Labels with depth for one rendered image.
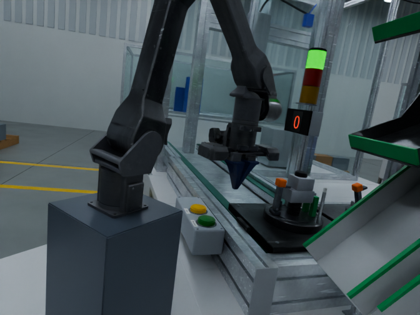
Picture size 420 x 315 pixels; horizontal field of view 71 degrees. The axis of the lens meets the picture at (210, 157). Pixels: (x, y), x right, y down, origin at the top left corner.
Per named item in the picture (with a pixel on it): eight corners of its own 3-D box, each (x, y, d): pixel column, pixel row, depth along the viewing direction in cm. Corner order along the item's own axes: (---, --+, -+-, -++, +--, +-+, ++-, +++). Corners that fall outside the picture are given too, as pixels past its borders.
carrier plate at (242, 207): (271, 257, 57) (273, 247, 57) (227, 209, 79) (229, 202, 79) (366, 252, 65) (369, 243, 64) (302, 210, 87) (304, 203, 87)
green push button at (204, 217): (199, 230, 64) (200, 222, 64) (195, 222, 68) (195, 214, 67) (216, 230, 65) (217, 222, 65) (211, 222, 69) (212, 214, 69)
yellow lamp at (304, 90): (305, 102, 84) (309, 85, 84) (295, 102, 89) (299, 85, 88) (320, 105, 86) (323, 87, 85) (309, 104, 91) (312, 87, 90)
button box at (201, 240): (192, 256, 63) (195, 229, 62) (174, 216, 83) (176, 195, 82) (222, 254, 65) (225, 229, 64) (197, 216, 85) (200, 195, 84)
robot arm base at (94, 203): (85, 204, 43) (87, 164, 42) (122, 195, 48) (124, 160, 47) (115, 220, 39) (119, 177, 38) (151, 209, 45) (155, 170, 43)
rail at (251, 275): (247, 319, 52) (257, 264, 50) (166, 177, 135) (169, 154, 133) (274, 315, 54) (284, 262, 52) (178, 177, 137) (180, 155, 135)
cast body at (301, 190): (289, 203, 68) (295, 174, 66) (279, 196, 72) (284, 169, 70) (319, 203, 70) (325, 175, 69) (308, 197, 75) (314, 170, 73)
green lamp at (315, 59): (312, 67, 83) (315, 49, 82) (302, 68, 87) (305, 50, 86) (327, 69, 84) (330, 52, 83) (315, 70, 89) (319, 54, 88)
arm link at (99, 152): (118, 179, 38) (122, 130, 37) (86, 163, 44) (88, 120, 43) (159, 174, 43) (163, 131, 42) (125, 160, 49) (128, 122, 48)
